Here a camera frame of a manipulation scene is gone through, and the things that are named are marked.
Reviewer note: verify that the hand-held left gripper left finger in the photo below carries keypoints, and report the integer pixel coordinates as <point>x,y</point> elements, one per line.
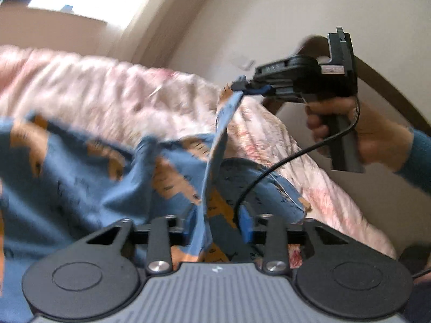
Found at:
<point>159,237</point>

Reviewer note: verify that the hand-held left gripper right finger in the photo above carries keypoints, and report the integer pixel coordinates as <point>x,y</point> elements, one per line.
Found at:
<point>246,225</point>

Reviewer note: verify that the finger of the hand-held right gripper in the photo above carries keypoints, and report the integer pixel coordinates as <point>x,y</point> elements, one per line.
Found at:
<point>257,91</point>
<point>244,81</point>

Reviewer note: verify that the blue pants with orange print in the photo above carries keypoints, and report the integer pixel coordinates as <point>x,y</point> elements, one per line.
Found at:
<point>101,181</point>

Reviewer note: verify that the person's right forearm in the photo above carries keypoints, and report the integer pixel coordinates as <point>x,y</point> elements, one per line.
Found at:
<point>417,161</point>

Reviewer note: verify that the person's right hand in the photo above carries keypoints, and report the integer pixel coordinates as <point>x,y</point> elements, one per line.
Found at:
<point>377,134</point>

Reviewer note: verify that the pink floral blanket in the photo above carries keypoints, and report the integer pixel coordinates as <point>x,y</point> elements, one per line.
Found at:
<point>111,91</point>

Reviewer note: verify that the small blue box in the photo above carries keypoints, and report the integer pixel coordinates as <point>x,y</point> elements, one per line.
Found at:
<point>69,7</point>

